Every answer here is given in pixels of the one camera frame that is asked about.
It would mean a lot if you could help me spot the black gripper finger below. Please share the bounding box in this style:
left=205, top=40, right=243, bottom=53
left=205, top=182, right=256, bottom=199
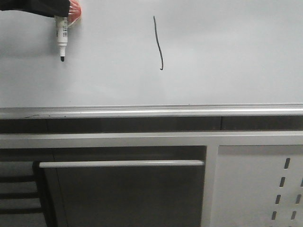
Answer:
left=0, top=0, right=71, bottom=17

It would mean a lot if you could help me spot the white whiteboard marker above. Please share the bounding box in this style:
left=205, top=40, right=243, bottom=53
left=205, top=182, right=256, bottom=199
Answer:
left=54, top=16, right=68, bottom=62

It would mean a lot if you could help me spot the red round magnet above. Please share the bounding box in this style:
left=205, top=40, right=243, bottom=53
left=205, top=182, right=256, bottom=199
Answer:
left=67, top=0, right=81, bottom=27

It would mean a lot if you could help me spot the white whiteboard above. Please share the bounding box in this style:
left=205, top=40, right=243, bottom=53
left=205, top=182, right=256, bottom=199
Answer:
left=0, top=0, right=303, bottom=107

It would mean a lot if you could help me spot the aluminium whiteboard tray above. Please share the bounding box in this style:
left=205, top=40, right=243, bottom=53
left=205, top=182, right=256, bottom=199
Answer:
left=0, top=103, right=303, bottom=120

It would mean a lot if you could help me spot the black drawn line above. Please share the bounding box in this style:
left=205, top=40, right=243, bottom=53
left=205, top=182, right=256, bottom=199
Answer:
left=153, top=16, right=164, bottom=70

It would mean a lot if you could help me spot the dark slatted chair back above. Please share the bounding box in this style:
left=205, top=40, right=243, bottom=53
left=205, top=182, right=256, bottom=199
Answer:
left=0, top=161, right=47, bottom=227

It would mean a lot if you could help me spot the white perforated metal panel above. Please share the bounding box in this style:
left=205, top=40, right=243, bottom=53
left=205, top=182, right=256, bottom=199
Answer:
left=211, top=145, right=303, bottom=227

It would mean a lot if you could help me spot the white metal frame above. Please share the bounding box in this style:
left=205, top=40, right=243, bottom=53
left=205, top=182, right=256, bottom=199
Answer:
left=0, top=131, right=303, bottom=227

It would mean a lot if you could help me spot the grey panel with white rail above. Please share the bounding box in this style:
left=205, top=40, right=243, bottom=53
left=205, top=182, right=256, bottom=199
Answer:
left=39, top=159, right=205, bottom=227

